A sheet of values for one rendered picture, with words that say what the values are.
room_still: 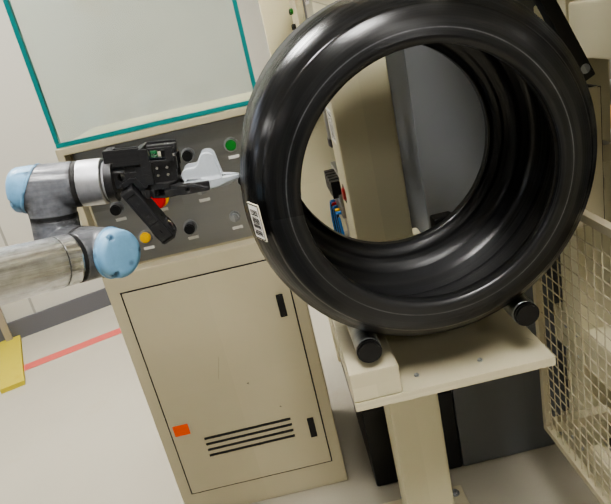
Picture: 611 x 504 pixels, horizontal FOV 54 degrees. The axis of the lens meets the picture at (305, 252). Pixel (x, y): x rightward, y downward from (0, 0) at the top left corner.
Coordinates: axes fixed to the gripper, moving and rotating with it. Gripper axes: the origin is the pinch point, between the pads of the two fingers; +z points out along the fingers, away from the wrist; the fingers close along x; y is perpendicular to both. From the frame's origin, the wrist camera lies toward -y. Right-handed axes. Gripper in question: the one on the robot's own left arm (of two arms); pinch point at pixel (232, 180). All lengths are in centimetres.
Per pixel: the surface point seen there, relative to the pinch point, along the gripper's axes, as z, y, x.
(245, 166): 2.6, 3.7, -8.0
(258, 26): 14, 27, 324
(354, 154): 25.2, -3.5, 27.5
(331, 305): 13.8, -19.6, -11.3
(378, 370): 21.3, -34.1, -9.4
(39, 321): -144, -135, 253
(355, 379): 17.2, -35.3, -9.4
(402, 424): 34, -74, 28
